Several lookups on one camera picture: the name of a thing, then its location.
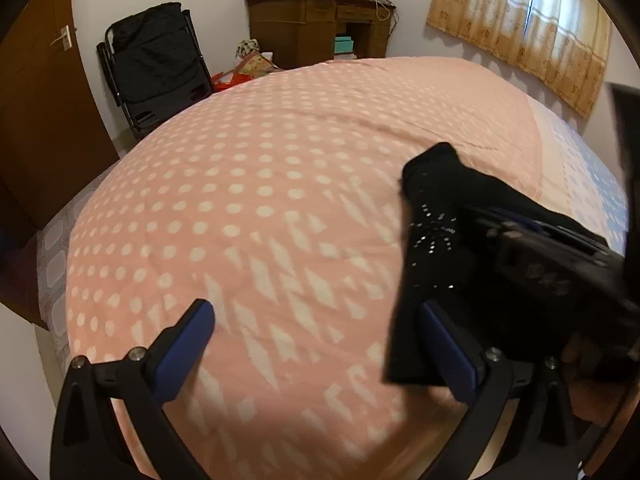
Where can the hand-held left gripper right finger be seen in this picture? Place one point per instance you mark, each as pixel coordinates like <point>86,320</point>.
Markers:
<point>450,360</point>

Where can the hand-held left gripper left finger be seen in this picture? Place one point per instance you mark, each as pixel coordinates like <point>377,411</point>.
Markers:
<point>182,355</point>

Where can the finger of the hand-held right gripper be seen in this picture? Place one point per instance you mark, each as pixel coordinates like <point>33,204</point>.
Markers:
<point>530,224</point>

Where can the black pants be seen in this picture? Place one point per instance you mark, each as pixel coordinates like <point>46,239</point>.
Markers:
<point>435,260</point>

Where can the person's right hand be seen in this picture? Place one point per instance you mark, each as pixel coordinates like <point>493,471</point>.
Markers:
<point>595,400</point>

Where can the grey patterned mattress side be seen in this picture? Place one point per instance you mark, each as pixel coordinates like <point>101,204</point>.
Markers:
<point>57,260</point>

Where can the pink and blue patterned blanket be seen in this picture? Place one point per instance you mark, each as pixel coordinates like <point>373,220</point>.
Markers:
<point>250,185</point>

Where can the yellow patterned curtain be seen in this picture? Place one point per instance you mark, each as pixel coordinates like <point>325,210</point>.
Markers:
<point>525,25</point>

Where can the teal box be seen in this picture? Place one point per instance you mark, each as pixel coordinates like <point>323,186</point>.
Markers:
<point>344,46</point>

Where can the brown wooden door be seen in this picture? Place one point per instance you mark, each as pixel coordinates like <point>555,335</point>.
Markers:
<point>45,135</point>

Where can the black folding chair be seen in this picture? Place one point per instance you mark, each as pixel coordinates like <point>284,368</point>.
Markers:
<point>155,65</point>

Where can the patterned gift bag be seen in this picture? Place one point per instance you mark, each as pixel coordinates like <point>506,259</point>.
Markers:
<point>255,67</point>

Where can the brown wooden desk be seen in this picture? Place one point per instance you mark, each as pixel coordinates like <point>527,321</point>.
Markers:
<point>300,30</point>

